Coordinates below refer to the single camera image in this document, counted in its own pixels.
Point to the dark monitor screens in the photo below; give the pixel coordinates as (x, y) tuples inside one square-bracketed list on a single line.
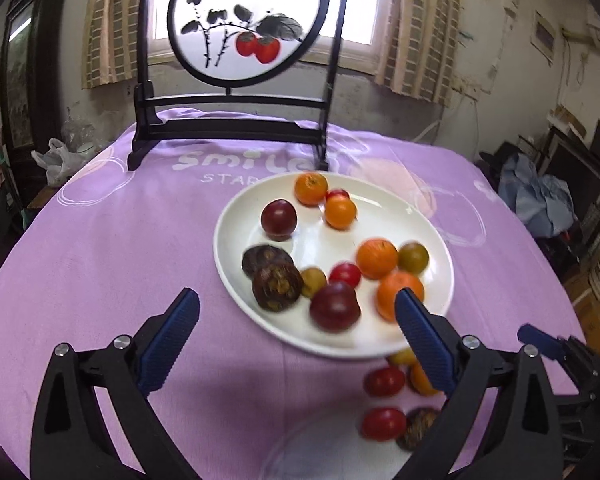
[(585, 170)]

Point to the bright window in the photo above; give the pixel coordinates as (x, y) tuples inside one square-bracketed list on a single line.
[(365, 5)]

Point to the white oval plate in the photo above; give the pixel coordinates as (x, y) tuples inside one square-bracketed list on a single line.
[(320, 240)]

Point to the white plastic bag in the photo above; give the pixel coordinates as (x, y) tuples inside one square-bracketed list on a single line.
[(57, 162)]

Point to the dark purple plum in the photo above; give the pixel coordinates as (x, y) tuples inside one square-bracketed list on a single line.
[(278, 218), (335, 306)]

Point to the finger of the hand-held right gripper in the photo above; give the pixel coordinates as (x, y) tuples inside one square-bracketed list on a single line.
[(577, 425), (537, 337)]

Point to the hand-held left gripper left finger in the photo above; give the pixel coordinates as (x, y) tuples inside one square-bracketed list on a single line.
[(170, 340)]

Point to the large orange citrus fruit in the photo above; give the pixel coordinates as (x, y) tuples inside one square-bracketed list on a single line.
[(392, 296), (376, 258)]

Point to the black framed painted screen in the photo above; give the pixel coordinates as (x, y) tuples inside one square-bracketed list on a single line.
[(230, 125)]

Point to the small orange citrus fruit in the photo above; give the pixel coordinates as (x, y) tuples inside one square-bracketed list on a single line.
[(310, 188), (421, 381), (340, 212)]

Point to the purple printed tablecloth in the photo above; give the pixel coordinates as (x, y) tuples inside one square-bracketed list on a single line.
[(105, 260)]

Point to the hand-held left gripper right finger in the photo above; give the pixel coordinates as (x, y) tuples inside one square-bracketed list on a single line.
[(425, 340)]

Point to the dark brown wrinkled fruit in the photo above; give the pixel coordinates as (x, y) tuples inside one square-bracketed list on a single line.
[(266, 259), (277, 287), (417, 427)]

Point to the red cherry tomato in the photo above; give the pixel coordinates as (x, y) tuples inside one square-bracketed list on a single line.
[(345, 274), (383, 423), (337, 193), (384, 381)]

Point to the dark wooden cabinet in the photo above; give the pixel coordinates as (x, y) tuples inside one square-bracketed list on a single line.
[(22, 60)]

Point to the small yellow-green fruit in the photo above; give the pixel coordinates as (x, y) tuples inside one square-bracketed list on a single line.
[(314, 281), (402, 358)]

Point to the wall electrical box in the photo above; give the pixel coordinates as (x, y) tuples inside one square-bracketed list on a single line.
[(544, 37)]

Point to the beige checked curtain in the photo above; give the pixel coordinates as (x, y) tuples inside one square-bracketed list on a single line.
[(112, 25), (420, 35)]

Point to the blue crumpled cloth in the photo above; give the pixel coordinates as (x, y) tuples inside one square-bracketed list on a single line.
[(537, 195)]

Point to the small olive green fruit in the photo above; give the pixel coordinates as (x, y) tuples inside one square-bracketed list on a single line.
[(413, 258)]

